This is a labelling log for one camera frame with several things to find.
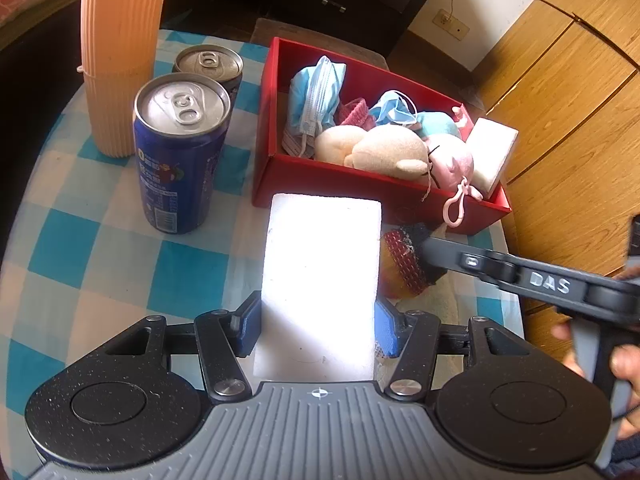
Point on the wall socket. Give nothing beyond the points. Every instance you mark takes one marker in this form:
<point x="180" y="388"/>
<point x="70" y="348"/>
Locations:
<point x="450" y="22"/>

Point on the pink knitted cloth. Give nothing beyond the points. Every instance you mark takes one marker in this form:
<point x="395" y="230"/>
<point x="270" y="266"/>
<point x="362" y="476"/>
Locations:
<point x="355" y="115"/>

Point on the beige teddy bear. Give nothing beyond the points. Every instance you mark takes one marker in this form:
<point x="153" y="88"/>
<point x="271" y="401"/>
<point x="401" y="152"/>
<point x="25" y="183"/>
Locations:
<point x="385" y="152"/>

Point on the blue white checkered tablecloth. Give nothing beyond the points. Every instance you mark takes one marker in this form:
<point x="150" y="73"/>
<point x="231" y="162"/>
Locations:
<point x="75" y="220"/>

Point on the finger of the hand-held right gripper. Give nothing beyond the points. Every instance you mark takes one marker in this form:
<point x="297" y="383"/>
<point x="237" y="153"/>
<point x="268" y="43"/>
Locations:
<point x="465" y="260"/>

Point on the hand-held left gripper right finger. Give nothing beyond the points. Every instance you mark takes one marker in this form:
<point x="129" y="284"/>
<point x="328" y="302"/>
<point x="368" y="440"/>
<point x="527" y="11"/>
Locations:
<point x="386" y="327"/>

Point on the peach ribbed plastic container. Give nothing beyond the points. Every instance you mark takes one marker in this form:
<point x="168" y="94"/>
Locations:
<point x="120" y="60"/>

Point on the dark soda can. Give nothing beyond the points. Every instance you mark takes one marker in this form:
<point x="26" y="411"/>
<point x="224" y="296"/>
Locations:
<point x="220" y="67"/>

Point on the person's right hand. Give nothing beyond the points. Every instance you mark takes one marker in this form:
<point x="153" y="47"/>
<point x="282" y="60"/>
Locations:
<point x="627" y="380"/>

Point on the blue face mask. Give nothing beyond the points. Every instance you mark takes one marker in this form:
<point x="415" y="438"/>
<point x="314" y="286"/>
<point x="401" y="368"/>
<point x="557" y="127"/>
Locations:
<point x="312" y="100"/>
<point x="395" y="110"/>

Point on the red yellow knitted scrubber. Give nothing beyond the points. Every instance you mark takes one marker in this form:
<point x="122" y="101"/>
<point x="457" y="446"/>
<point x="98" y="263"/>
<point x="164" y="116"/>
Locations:
<point x="400" y="260"/>

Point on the light blue plush toy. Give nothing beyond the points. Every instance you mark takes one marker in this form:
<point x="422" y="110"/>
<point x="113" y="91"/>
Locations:
<point x="437" y="125"/>

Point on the blue soda can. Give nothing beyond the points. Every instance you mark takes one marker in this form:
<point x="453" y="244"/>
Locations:
<point x="175" y="160"/>

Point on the pink floral cloth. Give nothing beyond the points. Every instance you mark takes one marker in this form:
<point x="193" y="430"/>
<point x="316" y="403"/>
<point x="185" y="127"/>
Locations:
<point x="22" y="5"/>

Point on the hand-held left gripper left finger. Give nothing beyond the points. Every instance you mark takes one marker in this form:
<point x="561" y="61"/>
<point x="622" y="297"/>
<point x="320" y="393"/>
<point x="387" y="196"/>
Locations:
<point x="250" y="325"/>

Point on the white sponge block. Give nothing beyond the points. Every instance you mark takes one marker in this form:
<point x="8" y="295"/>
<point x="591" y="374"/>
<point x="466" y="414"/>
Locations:
<point x="492" y="152"/>
<point x="320" y="270"/>

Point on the red cardboard box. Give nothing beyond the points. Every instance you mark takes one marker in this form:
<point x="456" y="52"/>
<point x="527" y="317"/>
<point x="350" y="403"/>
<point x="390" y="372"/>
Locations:
<point x="360" y="195"/>

